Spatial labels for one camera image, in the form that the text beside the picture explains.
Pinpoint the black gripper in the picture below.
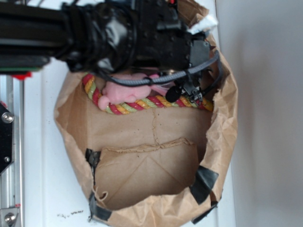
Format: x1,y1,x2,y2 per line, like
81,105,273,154
175,32,210,105

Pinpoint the black metal bracket plate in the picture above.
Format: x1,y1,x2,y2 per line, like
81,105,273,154
0,101,14,174

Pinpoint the pink plush bunny toy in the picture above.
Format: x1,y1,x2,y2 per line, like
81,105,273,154
98,82,174,111

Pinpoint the multicolour twisted rope toy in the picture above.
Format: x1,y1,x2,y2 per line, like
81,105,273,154
82,74,214,115

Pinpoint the brown paper bag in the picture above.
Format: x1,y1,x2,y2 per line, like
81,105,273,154
53,0,238,227

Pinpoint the aluminium frame rail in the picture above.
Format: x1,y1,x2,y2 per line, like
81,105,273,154
0,75,24,227

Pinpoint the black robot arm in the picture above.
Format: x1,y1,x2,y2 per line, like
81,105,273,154
0,0,213,103

